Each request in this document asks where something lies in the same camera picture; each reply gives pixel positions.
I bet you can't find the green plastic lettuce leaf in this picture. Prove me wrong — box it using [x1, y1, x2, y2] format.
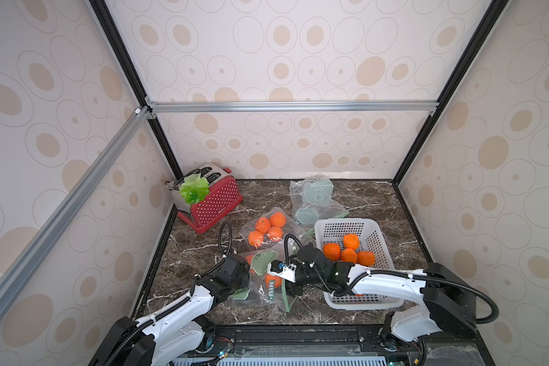
[179, 173, 210, 205]

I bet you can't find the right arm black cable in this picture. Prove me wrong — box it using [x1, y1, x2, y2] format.
[283, 234, 500, 325]

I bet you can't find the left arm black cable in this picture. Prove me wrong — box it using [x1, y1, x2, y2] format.
[102, 219, 233, 366]

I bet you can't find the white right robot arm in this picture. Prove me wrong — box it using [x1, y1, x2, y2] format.
[269, 245, 477, 342]

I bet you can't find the black corner frame post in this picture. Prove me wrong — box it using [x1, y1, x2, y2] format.
[392, 0, 509, 188]

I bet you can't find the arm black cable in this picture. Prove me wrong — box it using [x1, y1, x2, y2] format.
[283, 234, 500, 325]
[102, 219, 233, 366]

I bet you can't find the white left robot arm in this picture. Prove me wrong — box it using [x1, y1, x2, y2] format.
[89, 254, 250, 365]

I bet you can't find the aluminium left side bar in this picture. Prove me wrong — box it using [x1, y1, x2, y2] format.
[0, 106, 151, 322]

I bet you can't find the aluminium rear cross bar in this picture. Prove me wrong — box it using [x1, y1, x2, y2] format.
[149, 100, 439, 114]

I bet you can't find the red polka-dot toaster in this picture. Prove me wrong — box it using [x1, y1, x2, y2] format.
[165, 163, 242, 233]

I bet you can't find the white perforated plastic basket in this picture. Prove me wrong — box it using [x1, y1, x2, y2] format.
[313, 218, 406, 311]

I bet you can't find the orange fruit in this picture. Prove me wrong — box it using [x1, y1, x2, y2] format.
[358, 251, 376, 267]
[340, 248, 358, 264]
[343, 233, 360, 251]
[323, 242, 342, 261]

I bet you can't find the blue-seal zip-top bag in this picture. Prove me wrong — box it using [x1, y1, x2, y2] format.
[239, 207, 314, 250]

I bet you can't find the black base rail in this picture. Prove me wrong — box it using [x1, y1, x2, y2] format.
[100, 323, 495, 366]

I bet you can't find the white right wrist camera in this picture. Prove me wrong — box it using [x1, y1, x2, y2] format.
[267, 260, 297, 283]

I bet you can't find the black left corner post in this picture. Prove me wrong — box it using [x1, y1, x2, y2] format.
[88, 0, 183, 179]

